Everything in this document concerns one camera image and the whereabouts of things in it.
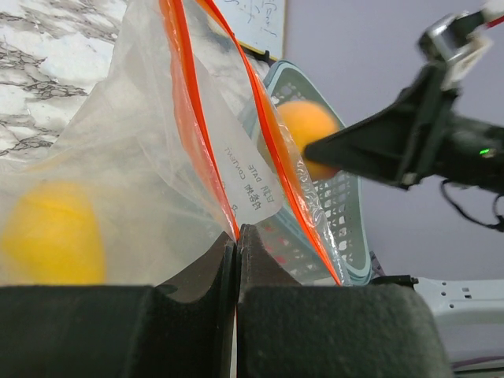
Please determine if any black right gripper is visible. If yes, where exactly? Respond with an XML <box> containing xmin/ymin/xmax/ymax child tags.
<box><xmin>304</xmin><ymin>65</ymin><xmax>503</xmax><ymax>195</ymax></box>

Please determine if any yellow toy lemon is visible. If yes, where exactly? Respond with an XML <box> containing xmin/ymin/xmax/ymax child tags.
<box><xmin>276</xmin><ymin>100</ymin><xmax>340</xmax><ymax>180</ymax></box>

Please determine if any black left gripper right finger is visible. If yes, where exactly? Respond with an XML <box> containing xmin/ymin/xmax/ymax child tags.
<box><xmin>237</xmin><ymin>225</ymin><xmax>451</xmax><ymax>377</ymax></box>

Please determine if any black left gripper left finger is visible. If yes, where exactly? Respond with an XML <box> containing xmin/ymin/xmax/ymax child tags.
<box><xmin>1</xmin><ymin>235</ymin><xmax>236</xmax><ymax>377</ymax></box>

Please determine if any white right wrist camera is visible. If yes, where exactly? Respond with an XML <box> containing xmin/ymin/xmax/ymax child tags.
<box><xmin>418</xmin><ymin>11</ymin><xmax>492</xmax><ymax>91</ymax></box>

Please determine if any pale green plastic basket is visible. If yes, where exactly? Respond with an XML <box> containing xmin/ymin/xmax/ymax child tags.
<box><xmin>258</xmin><ymin>60</ymin><xmax>372</xmax><ymax>286</ymax></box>

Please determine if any orange-yellow toy bell pepper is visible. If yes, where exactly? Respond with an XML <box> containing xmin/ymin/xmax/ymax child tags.
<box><xmin>1</xmin><ymin>181</ymin><xmax>106</xmax><ymax>285</ymax></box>

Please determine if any small framed whiteboard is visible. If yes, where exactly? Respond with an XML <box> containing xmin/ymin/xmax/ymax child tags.
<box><xmin>213</xmin><ymin>0</ymin><xmax>287</xmax><ymax>65</ymax></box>

